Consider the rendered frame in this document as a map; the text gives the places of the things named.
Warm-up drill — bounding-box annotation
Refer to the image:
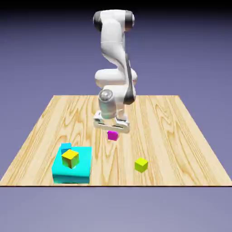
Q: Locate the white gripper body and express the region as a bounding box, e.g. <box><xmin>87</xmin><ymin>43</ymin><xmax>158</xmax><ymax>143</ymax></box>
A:
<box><xmin>92</xmin><ymin>111</ymin><xmax>131</xmax><ymax>134</ymax></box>

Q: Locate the large cyan box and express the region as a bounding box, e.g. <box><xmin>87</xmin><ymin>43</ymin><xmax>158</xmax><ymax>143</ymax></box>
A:
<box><xmin>52</xmin><ymin>146</ymin><xmax>92</xmax><ymax>184</ymax></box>

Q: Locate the small yellow cube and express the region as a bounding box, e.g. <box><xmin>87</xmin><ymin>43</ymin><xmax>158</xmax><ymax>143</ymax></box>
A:
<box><xmin>61</xmin><ymin>149</ymin><xmax>80</xmax><ymax>169</ymax></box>

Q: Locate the small lime cube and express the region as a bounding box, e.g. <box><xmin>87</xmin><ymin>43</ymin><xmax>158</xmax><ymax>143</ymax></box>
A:
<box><xmin>134</xmin><ymin>157</ymin><xmax>149</xmax><ymax>173</ymax></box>

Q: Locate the small magenta cube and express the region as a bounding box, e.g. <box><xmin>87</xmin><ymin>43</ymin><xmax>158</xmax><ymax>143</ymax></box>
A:
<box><xmin>107</xmin><ymin>130</ymin><xmax>119</xmax><ymax>141</ymax></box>

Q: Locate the small blue cube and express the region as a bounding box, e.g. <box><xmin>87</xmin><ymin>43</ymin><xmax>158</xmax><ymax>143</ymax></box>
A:
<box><xmin>60</xmin><ymin>142</ymin><xmax>72</xmax><ymax>155</ymax></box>

